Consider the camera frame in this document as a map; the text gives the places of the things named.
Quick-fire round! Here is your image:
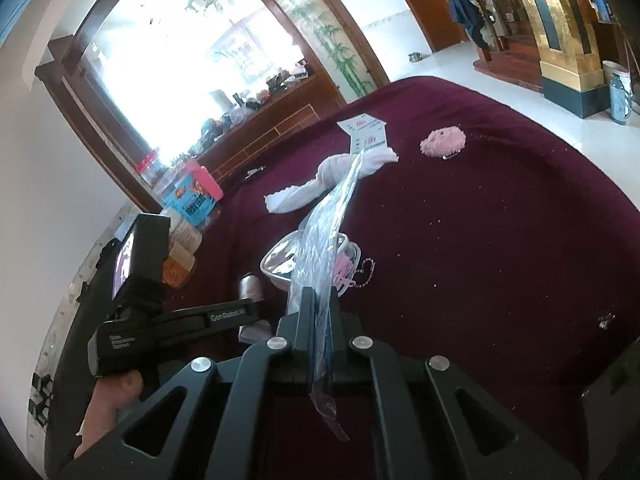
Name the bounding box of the clear plastic pouch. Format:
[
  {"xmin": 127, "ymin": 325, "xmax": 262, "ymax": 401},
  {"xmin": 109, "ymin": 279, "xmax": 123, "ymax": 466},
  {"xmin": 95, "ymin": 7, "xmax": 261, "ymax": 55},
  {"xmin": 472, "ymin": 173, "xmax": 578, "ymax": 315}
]
[{"xmin": 286, "ymin": 158, "xmax": 361, "ymax": 442}]

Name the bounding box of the left hand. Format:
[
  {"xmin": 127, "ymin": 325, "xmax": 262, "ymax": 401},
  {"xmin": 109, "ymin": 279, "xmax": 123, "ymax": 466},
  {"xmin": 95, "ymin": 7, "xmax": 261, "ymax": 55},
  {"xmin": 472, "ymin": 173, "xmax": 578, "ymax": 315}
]
[{"xmin": 74, "ymin": 370, "xmax": 143, "ymax": 458}]

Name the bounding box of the clear jar with orange label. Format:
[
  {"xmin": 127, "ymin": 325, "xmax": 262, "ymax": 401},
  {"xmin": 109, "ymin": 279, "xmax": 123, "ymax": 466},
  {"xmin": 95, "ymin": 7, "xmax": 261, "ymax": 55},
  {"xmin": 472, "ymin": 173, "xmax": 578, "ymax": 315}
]
[{"xmin": 162, "ymin": 242, "xmax": 196, "ymax": 289}]

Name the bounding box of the black bag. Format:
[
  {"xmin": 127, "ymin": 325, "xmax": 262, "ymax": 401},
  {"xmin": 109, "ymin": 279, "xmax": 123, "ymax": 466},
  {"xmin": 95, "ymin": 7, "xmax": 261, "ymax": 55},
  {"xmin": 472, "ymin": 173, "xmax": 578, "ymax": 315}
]
[{"xmin": 44, "ymin": 238, "xmax": 122, "ymax": 479}]

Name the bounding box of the red lid toothpick jar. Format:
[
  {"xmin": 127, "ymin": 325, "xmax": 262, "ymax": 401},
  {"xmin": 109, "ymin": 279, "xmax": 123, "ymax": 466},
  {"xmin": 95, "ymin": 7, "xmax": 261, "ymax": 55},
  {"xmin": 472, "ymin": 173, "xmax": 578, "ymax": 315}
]
[{"xmin": 160, "ymin": 207, "xmax": 203, "ymax": 254}]

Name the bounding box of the blue label plastic jar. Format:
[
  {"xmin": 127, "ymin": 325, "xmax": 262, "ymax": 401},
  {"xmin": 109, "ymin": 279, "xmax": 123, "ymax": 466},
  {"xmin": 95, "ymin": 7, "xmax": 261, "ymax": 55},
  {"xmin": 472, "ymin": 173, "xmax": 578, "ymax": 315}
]
[{"xmin": 136, "ymin": 150, "xmax": 224, "ymax": 232}]

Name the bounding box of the pink clear cosmetic case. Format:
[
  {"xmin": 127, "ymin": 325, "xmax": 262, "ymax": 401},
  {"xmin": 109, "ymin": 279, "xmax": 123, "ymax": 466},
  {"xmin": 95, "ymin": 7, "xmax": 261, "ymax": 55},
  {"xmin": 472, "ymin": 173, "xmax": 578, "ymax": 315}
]
[{"xmin": 259, "ymin": 230, "xmax": 375, "ymax": 296}]

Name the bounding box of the small metal clip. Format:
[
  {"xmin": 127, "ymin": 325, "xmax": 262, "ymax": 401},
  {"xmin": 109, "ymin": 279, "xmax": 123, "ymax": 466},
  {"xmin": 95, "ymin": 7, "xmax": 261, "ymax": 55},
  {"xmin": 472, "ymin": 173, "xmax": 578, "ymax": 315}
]
[{"xmin": 244, "ymin": 166, "xmax": 266, "ymax": 180}]

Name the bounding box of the maroon tablecloth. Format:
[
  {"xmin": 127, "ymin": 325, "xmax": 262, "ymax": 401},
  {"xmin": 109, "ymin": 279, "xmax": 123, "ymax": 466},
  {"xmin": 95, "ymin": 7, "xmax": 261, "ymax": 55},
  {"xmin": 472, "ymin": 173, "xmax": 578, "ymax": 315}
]
[{"xmin": 116, "ymin": 77, "xmax": 639, "ymax": 479}]

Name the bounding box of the white knotted towel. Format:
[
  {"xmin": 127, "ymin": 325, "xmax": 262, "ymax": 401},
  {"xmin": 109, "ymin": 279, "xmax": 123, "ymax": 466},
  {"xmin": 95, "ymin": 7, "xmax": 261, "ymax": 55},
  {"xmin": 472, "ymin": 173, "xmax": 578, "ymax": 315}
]
[{"xmin": 264, "ymin": 146, "xmax": 399, "ymax": 214}]

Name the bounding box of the pink fluffy scrunchie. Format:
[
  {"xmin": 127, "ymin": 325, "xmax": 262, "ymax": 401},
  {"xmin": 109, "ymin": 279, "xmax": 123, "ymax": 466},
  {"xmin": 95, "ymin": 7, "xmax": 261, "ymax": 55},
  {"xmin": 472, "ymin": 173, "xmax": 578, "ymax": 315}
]
[{"xmin": 420, "ymin": 126, "xmax": 466, "ymax": 159}]

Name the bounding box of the wooden cabinet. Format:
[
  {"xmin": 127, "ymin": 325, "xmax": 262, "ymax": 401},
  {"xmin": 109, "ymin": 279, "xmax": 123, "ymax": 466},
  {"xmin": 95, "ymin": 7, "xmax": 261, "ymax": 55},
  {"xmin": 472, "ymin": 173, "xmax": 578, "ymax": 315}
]
[{"xmin": 198, "ymin": 75, "xmax": 346, "ymax": 182}]

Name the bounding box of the person in blue jacket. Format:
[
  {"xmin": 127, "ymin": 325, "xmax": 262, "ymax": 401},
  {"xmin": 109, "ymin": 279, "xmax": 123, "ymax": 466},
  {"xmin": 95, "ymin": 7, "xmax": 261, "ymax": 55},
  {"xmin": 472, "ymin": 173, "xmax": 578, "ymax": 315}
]
[{"xmin": 446, "ymin": 0, "xmax": 491, "ymax": 62}]

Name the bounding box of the wooden door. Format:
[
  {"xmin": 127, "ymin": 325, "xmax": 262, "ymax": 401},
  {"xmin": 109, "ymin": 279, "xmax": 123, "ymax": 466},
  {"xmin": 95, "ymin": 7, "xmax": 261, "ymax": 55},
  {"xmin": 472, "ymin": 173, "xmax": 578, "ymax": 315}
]
[{"xmin": 406, "ymin": 0, "xmax": 468, "ymax": 52}]

